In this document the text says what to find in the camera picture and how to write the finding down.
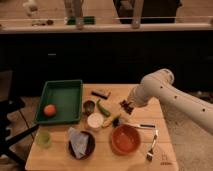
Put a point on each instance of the dish brush with white handle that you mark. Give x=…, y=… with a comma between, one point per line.
x=118, y=122

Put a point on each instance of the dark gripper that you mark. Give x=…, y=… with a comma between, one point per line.
x=127, y=105

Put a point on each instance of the white round lid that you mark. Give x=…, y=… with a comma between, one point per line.
x=95, y=121

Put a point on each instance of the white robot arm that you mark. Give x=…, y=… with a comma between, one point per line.
x=159, y=85

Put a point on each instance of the dark brown plate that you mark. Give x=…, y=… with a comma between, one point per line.
x=90, y=146

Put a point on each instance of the green chili pepper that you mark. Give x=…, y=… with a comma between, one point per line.
x=104, y=111

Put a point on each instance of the green plastic tray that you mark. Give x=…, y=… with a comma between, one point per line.
x=66, y=96

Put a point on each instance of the orange bowl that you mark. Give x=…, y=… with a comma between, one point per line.
x=124, y=140

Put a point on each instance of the orange fruit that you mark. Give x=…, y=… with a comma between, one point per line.
x=49, y=110

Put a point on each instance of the light green cup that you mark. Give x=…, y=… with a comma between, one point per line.
x=43, y=139

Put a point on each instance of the dark grape bunch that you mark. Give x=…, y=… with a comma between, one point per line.
x=126, y=106

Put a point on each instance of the small dark metal cup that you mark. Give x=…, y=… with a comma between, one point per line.
x=89, y=107

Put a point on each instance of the grey folded cloth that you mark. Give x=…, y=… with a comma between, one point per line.
x=79, y=142

